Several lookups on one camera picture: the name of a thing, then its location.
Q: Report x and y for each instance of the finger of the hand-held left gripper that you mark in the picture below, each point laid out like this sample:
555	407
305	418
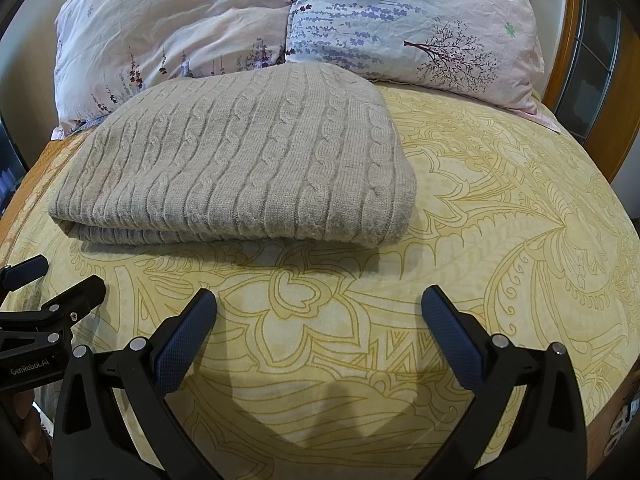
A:
75	297
27	267

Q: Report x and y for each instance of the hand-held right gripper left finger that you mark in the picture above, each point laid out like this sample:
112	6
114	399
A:
185	340

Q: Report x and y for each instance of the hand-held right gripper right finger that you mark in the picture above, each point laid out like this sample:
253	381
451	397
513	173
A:
450	340

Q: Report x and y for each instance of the person's left hand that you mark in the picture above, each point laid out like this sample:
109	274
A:
25	410

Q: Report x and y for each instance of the yellow patterned bed sheet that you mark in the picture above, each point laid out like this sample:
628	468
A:
350	310

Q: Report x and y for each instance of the pink floral pillow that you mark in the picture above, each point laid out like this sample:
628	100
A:
175	25

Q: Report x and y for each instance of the wooden headboard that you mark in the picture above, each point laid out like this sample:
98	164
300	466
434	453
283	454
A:
620	110

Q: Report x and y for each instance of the dark glass panel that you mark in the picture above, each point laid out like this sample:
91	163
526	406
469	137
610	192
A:
592	60

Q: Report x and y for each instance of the blue tree print pillow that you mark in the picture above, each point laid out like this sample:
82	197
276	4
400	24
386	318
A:
400	20

